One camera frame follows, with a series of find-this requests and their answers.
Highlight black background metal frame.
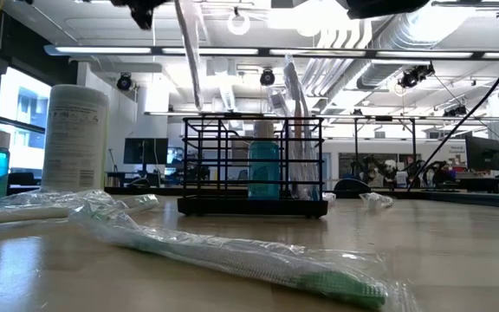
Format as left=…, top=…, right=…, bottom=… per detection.
left=352, top=115, right=418, bottom=183

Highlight black ceiling track lights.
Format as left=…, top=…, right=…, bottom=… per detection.
left=399, top=62, right=436, bottom=90

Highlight black ceiling spotlight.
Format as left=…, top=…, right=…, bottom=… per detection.
left=259, top=68, right=276, bottom=87
left=116, top=72, right=133, bottom=92

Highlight black wire caddy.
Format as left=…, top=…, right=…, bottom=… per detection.
left=177, top=114, right=329, bottom=219

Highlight silver ventilation duct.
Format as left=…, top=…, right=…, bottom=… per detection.
left=355, top=11, right=437, bottom=90

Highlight long ceiling light bar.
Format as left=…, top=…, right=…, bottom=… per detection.
left=43, top=43, right=499, bottom=61

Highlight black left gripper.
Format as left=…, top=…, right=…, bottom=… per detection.
left=110, top=0, right=171, bottom=31

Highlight black computer monitor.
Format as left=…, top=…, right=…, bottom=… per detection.
left=123, top=137, right=170, bottom=166
left=464, top=135, right=499, bottom=172

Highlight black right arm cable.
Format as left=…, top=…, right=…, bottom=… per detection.
left=406, top=34, right=499, bottom=192

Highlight white ceiling ring light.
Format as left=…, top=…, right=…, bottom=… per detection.
left=226, top=11, right=252, bottom=37

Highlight white wipes canister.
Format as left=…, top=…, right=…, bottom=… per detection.
left=40, top=84, right=111, bottom=199

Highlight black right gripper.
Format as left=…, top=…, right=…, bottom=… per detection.
left=347, top=0, right=431, bottom=21

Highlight black chair back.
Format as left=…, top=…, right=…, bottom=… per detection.
left=333, top=178, right=373, bottom=194

